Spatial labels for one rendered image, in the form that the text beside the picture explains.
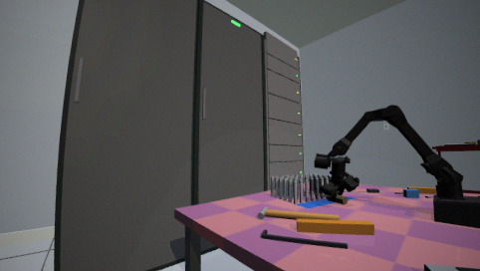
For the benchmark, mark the small blue block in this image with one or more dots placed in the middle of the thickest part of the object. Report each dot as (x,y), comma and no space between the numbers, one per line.
(411,193)

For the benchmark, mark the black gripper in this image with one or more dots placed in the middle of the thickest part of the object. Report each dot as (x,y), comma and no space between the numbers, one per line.
(336,187)

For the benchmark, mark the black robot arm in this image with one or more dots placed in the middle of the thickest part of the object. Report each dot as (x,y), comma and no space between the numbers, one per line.
(449,184)

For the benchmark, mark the orange rectangular block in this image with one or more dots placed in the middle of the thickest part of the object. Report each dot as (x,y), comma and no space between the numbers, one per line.
(424,190)
(345,227)

